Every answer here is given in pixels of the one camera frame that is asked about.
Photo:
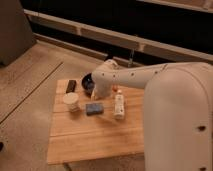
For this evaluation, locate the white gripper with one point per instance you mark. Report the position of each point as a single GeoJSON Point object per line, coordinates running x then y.
{"type": "Point", "coordinates": [102, 89]}

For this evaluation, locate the dark ceramic bowl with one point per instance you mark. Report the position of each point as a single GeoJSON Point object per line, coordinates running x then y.
{"type": "Point", "coordinates": [88, 84]}

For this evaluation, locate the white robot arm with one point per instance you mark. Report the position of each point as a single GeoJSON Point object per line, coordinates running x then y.
{"type": "Point", "coordinates": [177, 111]}

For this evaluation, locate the blue sponge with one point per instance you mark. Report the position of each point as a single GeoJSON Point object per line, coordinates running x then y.
{"type": "Point", "coordinates": [94, 108]}

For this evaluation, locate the white bottle with red cap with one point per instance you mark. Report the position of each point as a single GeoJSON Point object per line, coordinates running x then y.
{"type": "Point", "coordinates": [119, 111]}

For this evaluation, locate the dark rectangular block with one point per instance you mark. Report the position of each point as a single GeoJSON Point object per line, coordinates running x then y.
{"type": "Point", "coordinates": [71, 86]}

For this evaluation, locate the white paper cup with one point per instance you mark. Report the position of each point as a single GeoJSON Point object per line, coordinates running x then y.
{"type": "Point", "coordinates": [71, 100]}

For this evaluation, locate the white metal railing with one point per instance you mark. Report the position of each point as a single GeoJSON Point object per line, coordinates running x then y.
{"type": "Point", "coordinates": [131, 42]}

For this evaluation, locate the grey cabinet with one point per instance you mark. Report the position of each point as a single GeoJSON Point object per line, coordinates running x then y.
{"type": "Point", "coordinates": [16, 35]}

